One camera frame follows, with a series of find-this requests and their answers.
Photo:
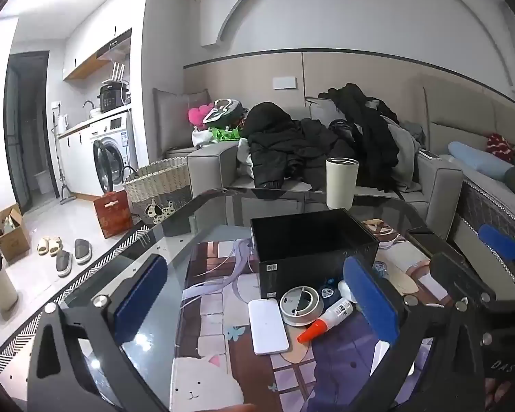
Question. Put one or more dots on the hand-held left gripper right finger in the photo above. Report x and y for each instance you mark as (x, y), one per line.
(371, 296)

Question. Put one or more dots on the grey sofa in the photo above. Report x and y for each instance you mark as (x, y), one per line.
(210, 167)

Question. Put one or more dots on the black box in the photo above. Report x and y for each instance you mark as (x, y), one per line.
(283, 274)

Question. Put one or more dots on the small white bin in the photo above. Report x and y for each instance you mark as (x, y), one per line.
(43, 182)

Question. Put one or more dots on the blue wrapped packet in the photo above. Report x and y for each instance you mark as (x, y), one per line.
(328, 288)

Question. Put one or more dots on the grey cushion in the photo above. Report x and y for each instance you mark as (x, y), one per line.
(174, 116)

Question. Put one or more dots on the black coat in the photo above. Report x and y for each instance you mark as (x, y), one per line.
(369, 133)

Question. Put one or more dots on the green bag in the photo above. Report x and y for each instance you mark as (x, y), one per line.
(225, 134)

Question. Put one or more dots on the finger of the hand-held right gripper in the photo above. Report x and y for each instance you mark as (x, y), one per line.
(459, 274)
(498, 240)

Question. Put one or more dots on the white lidded paper cup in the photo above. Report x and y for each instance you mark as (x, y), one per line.
(292, 309)

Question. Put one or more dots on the small round patterned packet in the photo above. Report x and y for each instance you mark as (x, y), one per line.
(382, 268)

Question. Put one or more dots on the mop on stand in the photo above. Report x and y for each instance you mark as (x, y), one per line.
(62, 189)

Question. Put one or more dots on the wicker laundry basket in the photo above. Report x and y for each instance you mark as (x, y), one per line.
(154, 189)

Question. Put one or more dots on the phone with light case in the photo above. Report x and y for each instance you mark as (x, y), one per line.
(429, 153)

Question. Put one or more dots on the zigzag patterned rug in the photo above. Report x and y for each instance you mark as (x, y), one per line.
(38, 313)

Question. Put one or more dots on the white trash can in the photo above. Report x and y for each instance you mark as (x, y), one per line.
(2, 287)

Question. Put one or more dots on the grey garment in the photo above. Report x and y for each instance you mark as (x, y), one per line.
(405, 150)

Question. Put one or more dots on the white bag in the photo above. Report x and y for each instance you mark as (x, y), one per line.
(201, 137)

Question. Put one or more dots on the grey slipper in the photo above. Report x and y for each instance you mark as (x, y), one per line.
(63, 264)
(82, 251)

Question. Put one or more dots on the light blue pillow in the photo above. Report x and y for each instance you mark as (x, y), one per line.
(476, 158)

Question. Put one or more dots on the dark door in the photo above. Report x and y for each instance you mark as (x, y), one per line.
(25, 137)

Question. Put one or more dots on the beige slipper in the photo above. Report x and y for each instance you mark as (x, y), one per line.
(43, 245)
(55, 246)

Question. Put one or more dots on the small white bottle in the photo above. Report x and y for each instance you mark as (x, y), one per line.
(345, 289)

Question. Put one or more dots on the red gift box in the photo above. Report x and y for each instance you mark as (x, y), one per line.
(113, 216)

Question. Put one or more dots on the cardboard box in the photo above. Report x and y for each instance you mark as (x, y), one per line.
(15, 244)

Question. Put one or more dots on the white washing machine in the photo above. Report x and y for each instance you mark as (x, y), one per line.
(116, 137)

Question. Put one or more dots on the white wall switch panel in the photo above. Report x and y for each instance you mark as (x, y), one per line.
(284, 83)

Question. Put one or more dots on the black rice cooker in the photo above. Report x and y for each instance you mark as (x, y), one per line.
(111, 96)

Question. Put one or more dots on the cartoon printed mat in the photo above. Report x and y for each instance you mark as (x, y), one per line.
(223, 309)

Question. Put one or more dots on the black puffer jacket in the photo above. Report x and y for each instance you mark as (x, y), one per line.
(279, 146)

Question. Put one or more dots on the white kitchen counter cabinet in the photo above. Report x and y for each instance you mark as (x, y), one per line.
(75, 158)

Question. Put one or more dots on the person's right hand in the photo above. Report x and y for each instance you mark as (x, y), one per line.
(498, 395)

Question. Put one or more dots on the white router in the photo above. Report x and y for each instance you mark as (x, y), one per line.
(113, 79)

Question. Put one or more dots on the range hood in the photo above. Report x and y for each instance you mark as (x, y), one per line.
(116, 45)

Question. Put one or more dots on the black and white helmet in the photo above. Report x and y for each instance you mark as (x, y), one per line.
(223, 111)

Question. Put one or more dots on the red patterned cloth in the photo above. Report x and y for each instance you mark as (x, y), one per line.
(502, 146)

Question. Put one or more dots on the pink plush toy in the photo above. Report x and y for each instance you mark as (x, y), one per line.
(196, 116)

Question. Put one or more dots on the white pillow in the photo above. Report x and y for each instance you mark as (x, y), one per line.
(322, 109)

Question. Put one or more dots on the white tumbler with steel rim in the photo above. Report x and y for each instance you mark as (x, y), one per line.
(341, 184)

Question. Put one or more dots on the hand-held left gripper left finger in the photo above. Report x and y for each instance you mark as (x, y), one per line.
(139, 296)

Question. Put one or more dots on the glue bottle with orange cap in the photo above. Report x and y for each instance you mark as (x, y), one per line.
(330, 313)

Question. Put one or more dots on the beige padded headboard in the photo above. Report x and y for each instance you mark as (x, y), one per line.
(463, 111)

